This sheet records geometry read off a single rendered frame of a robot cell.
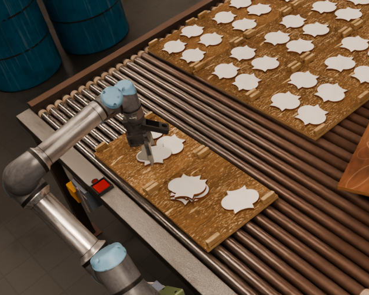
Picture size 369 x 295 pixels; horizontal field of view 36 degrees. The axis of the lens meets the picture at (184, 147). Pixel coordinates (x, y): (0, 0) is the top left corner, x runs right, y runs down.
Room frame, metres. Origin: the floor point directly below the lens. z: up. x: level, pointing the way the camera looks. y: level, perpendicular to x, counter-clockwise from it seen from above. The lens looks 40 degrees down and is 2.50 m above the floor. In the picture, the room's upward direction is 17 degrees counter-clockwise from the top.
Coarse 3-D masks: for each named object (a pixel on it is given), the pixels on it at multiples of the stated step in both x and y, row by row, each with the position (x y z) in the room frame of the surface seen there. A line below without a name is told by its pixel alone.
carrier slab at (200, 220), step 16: (208, 160) 1.76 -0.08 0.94; (224, 160) 1.73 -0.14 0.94; (176, 176) 1.73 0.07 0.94; (208, 176) 1.67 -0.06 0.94; (224, 176) 1.64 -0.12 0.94; (240, 176) 1.62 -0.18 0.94; (160, 192) 1.66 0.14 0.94; (224, 192) 1.56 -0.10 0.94; (160, 208) 1.57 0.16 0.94; (176, 208) 1.55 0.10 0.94; (192, 208) 1.52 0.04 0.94; (208, 208) 1.50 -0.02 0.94; (256, 208) 1.43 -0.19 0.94; (176, 224) 1.47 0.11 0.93; (192, 224) 1.45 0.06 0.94; (208, 224) 1.42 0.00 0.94; (224, 224) 1.40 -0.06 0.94; (240, 224) 1.38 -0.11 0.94
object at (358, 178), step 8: (368, 128) 1.56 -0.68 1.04; (368, 136) 1.51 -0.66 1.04; (360, 144) 1.49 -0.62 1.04; (368, 144) 1.48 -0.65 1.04; (360, 152) 1.45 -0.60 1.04; (368, 152) 1.44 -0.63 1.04; (352, 160) 1.42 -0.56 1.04; (360, 160) 1.41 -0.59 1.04; (368, 160) 1.40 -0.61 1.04; (352, 168) 1.38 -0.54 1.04; (360, 168) 1.37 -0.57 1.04; (368, 168) 1.36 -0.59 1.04; (344, 176) 1.36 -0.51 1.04; (352, 176) 1.35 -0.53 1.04; (360, 176) 1.34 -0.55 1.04; (368, 176) 1.32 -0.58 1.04; (344, 184) 1.32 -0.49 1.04; (352, 184) 1.31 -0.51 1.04; (360, 184) 1.30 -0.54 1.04; (368, 184) 1.29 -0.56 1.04; (352, 192) 1.29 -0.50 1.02; (360, 192) 1.27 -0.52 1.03; (368, 192) 1.26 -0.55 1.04
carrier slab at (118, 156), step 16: (176, 128) 2.03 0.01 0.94; (112, 144) 2.06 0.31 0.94; (128, 144) 2.03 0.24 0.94; (192, 144) 1.89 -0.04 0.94; (112, 160) 1.95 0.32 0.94; (128, 160) 1.91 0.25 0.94; (176, 160) 1.82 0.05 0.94; (192, 160) 1.79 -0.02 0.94; (128, 176) 1.81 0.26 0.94; (144, 176) 1.78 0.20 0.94; (160, 176) 1.75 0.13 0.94; (144, 192) 1.69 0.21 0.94
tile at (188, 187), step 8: (184, 176) 1.66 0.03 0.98; (200, 176) 1.64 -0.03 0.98; (176, 184) 1.63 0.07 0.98; (184, 184) 1.62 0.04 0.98; (192, 184) 1.60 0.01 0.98; (200, 184) 1.59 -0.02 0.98; (176, 192) 1.59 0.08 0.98; (184, 192) 1.57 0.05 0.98; (192, 192) 1.56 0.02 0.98; (200, 192) 1.55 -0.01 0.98
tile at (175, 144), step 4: (164, 136) 1.99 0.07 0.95; (168, 136) 1.98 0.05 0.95; (172, 136) 1.97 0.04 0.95; (160, 140) 1.97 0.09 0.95; (164, 140) 1.96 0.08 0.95; (168, 140) 1.95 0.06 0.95; (172, 140) 1.94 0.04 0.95; (176, 140) 1.94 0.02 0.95; (180, 140) 1.93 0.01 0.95; (184, 140) 1.92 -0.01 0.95; (156, 144) 1.95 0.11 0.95; (164, 144) 1.94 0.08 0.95; (168, 144) 1.93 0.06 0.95; (172, 144) 1.92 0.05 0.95; (176, 144) 1.91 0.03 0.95; (180, 144) 1.90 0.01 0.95; (172, 148) 1.89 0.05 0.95; (176, 148) 1.89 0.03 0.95; (180, 148) 1.88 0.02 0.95; (172, 152) 1.87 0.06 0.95; (176, 152) 1.86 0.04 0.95; (180, 152) 1.86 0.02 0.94
